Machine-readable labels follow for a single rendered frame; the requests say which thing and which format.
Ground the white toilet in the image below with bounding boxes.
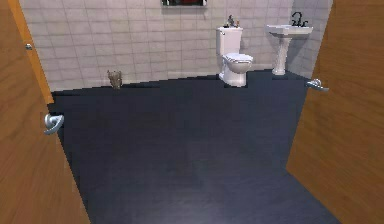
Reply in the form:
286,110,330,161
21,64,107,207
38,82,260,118
215,26,254,89

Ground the small dark figurine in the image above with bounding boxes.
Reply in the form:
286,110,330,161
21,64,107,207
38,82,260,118
223,14,241,29

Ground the black sink faucet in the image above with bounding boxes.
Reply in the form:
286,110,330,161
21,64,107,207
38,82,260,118
291,11,309,28

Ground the brown wooden room door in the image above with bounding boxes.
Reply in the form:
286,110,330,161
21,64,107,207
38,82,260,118
285,0,384,224
0,0,92,224

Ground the grey wire waste bin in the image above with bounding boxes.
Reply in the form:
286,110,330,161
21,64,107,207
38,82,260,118
106,69,124,90

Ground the white pedestal sink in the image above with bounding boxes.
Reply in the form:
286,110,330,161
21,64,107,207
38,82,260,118
265,23,314,76

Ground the silver door lever handle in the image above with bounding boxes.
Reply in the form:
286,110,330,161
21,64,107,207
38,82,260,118
43,113,65,136
305,78,330,93

